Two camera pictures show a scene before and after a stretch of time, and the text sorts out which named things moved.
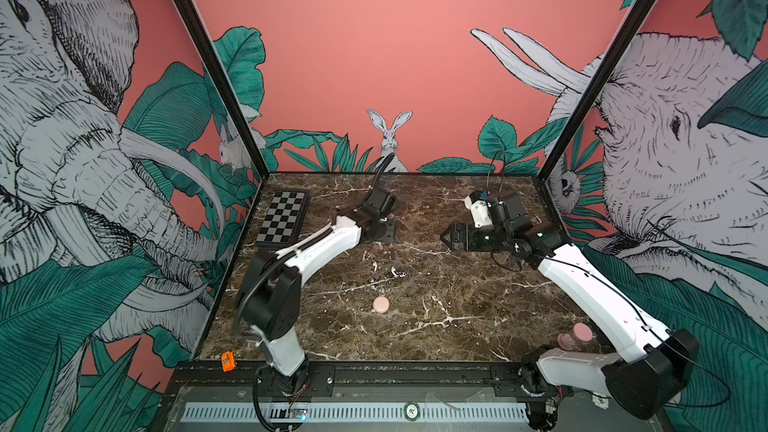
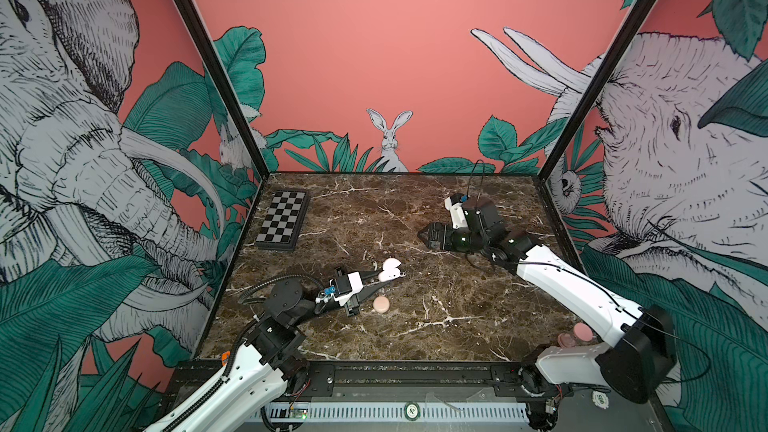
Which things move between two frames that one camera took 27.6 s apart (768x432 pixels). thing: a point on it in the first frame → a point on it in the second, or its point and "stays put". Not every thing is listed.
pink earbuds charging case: x=381 y=304 stays put
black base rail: x=405 y=381 stays put
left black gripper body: x=388 y=230 → x=352 y=312
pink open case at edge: x=581 y=333 stays put
